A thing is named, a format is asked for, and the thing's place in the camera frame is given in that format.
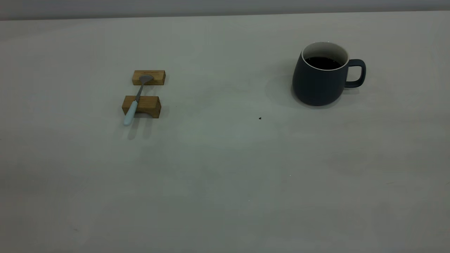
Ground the spoon with pale blue handle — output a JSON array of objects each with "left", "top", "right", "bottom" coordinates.
[{"left": 123, "top": 74, "right": 154, "bottom": 127}]

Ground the flat rectangular wooden block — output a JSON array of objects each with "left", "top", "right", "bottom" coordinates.
[{"left": 132, "top": 70, "right": 166, "bottom": 86}]

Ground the arched wooden block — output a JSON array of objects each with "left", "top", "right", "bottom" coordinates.
[{"left": 122, "top": 95, "right": 162, "bottom": 119}]

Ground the dark grey ceramic mug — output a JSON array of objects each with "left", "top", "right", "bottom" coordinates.
[{"left": 292, "top": 41, "right": 366, "bottom": 106}]

